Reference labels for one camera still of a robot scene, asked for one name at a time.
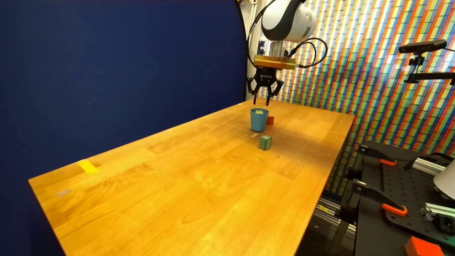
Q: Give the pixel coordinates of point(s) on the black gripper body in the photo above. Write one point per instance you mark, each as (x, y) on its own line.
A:
(264, 77)

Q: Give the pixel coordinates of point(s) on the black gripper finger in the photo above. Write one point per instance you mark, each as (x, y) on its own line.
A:
(273, 91)
(250, 90)

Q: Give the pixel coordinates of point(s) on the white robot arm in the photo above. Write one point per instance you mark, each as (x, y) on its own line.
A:
(280, 20)

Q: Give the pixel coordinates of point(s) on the blue plastic cup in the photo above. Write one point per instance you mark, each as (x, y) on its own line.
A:
(257, 118)

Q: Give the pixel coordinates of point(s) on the red wooden block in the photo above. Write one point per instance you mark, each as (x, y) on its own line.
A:
(270, 121)

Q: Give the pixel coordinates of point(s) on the green wooden block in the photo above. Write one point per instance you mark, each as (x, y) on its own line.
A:
(264, 142)

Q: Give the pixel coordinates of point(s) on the colourful patterned board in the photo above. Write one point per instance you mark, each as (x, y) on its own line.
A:
(364, 74)

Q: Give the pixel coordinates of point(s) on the black perforated side table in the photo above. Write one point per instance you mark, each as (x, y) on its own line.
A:
(379, 233)

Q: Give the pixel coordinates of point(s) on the yellow tape strip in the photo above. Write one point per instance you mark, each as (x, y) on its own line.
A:
(86, 166)

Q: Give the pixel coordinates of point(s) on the red box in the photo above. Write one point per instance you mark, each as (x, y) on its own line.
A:
(416, 246)

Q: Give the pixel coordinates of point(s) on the orange handled clamp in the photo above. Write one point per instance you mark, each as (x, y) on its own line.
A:
(382, 158)
(387, 203)

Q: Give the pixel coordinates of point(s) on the black camera on stand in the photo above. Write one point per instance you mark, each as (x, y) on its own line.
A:
(418, 50)

